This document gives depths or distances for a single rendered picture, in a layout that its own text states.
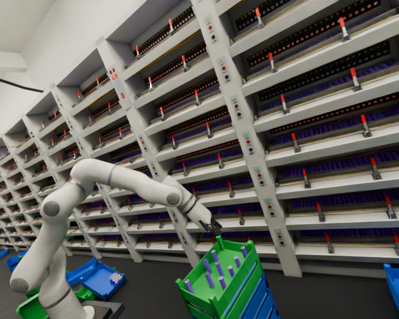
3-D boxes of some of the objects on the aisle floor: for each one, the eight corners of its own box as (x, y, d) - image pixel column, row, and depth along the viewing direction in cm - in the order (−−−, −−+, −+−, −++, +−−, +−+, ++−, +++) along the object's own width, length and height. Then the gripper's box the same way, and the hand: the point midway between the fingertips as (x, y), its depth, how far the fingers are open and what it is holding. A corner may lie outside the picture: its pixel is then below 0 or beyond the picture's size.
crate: (125, 280, 173) (124, 273, 170) (106, 302, 156) (104, 295, 153) (102, 266, 185) (100, 260, 182) (81, 285, 169) (79, 278, 166)
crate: (30, 325, 162) (18, 306, 159) (71, 297, 177) (60, 279, 174) (28, 332, 155) (15, 311, 152) (71, 302, 171) (59, 283, 167)
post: (301, 277, 115) (194, -57, 86) (284, 275, 121) (177, -40, 91) (303, 252, 132) (212, -34, 103) (287, 252, 137) (197, -22, 108)
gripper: (191, 208, 78) (226, 238, 79) (197, 191, 93) (225, 216, 95) (179, 220, 80) (213, 249, 81) (186, 201, 95) (215, 226, 97)
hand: (216, 228), depth 88 cm, fingers open, 3 cm apart
